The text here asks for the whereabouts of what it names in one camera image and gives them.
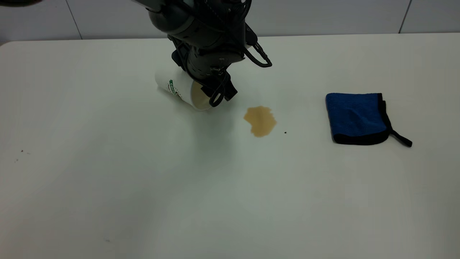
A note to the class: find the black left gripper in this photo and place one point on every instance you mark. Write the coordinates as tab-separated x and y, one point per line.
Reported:
212	63

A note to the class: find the white paper coffee cup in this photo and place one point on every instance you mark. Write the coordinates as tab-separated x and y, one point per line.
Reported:
176	88

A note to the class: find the blue cloth with black trim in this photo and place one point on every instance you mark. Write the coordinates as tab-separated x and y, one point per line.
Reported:
355	117

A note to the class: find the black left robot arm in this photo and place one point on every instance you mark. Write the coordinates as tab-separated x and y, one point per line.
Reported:
196	21

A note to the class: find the brown coffee spill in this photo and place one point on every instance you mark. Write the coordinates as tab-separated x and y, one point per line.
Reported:
261	121

